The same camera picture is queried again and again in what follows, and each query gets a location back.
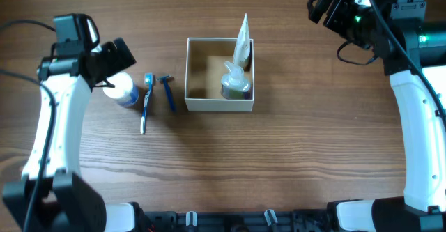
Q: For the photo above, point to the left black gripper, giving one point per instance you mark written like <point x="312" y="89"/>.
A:
<point x="121" y="58"/>

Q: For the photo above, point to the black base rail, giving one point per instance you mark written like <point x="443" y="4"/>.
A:
<point x="266" y="221"/>

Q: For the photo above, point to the blue white toothbrush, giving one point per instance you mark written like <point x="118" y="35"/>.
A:
<point x="148" y="80"/>

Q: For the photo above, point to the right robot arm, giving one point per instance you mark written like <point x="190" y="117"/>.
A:
<point x="413" y="55"/>

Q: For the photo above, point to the white shampoo tube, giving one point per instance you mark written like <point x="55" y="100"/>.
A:
<point x="242" y="49"/>

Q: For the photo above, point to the clear spray bottle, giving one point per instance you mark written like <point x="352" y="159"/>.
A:
<point x="235" y="86"/>

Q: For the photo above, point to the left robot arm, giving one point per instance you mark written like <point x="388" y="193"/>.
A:
<point x="51" y="194"/>

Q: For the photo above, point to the cotton bud tub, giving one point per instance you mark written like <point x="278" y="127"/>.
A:
<point x="125" y="92"/>

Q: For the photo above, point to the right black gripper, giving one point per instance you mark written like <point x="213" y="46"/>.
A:
<point x="342" y="2"/>

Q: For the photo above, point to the blue disposable razor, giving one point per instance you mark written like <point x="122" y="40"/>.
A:
<point x="165" y="81"/>

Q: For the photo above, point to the white cardboard box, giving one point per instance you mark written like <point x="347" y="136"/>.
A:
<point x="204" y="69"/>

